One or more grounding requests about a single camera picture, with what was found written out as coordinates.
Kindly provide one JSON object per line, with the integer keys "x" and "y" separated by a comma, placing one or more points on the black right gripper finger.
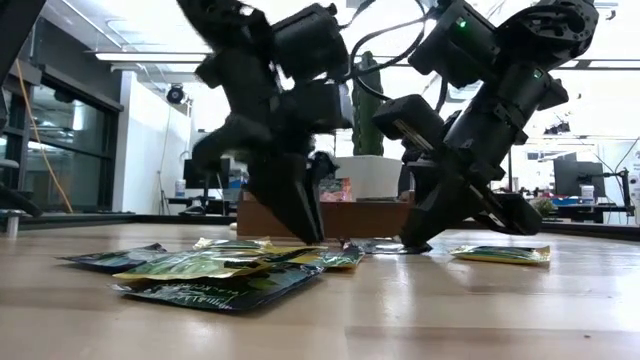
{"x": 445, "y": 210}
{"x": 419, "y": 180}

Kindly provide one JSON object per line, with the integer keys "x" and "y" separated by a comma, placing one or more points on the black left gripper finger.
{"x": 285, "y": 190}
{"x": 322, "y": 167}

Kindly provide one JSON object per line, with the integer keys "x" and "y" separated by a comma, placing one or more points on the orange peach tea packet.
{"x": 335, "y": 190}

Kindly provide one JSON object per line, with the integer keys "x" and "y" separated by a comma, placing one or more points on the dark blue blueberry tea packet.
{"x": 115, "y": 257}
{"x": 382, "y": 246}
{"x": 220, "y": 296}

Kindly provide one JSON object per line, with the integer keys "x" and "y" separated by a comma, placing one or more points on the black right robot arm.
{"x": 530, "y": 60}

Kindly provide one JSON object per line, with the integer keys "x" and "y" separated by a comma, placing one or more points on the wooden tea organizer box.
{"x": 370, "y": 220}

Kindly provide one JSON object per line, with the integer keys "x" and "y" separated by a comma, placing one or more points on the white hexagonal plant pot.
{"x": 375, "y": 175}

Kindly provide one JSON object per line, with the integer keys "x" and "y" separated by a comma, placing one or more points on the black computer monitor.
{"x": 575, "y": 177}
{"x": 192, "y": 180}

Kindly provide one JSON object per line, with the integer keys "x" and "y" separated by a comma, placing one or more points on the green cactus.
{"x": 367, "y": 130}

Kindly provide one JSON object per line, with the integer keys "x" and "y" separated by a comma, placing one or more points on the white bottle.
{"x": 180, "y": 187}

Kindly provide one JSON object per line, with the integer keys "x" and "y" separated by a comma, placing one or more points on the round black ceiling speaker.
{"x": 175, "y": 94}

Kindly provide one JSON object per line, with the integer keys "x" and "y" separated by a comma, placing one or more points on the small green potted plant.
{"x": 546, "y": 207}

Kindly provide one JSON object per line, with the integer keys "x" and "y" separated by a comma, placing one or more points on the black ceiling spotlight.
{"x": 557, "y": 128}

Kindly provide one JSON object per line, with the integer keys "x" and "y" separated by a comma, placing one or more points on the white plastic tub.
{"x": 587, "y": 193}

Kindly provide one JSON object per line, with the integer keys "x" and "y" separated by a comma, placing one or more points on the black ceiling light rail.
{"x": 600, "y": 64}

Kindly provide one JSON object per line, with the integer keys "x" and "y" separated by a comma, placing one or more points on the silver table post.
{"x": 12, "y": 223}

